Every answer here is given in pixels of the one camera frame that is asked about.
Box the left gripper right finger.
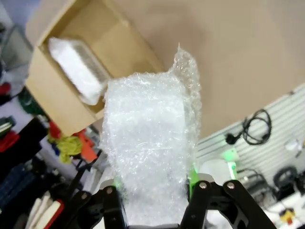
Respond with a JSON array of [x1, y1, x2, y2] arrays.
[[183, 166, 278, 229]]

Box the open brown cardboard box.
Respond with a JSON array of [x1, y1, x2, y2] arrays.
[[23, 0, 169, 137]]

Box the bubble clock with flap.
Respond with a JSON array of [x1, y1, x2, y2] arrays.
[[98, 42, 203, 227]]

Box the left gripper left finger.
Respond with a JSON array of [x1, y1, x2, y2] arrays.
[[69, 178, 131, 229]]

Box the red cloth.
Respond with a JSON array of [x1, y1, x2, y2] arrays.
[[0, 130, 20, 153]]

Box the yellow emergency stop box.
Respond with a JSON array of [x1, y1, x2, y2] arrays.
[[279, 209, 297, 225]]

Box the orange object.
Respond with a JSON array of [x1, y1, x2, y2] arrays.
[[77, 130, 99, 163]]

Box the black power cable with plug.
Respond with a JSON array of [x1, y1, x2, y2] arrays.
[[224, 108, 273, 146]]

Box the blue jeans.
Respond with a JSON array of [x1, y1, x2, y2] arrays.
[[0, 164, 38, 210]]

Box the aluminium rail platform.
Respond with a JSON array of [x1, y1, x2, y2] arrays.
[[195, 83, 305, 191]]

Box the yellow green cloth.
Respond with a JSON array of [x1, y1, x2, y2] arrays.
[[47, 135, 83, 165]]

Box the bubble white clock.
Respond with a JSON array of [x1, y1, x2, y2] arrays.
[[47, 37, 109, 106]]

